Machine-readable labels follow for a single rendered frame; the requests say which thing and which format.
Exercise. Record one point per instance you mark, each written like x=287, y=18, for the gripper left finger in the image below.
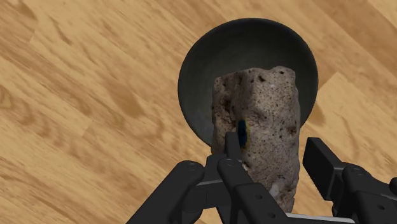
x=198, y=189

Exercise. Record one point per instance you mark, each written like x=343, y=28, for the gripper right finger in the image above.
x=350, y=183

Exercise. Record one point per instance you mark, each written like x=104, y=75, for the speckled beige bread piece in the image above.
x=263, y=130

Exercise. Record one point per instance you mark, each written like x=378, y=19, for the dark grey bowl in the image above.
x=217, y=71

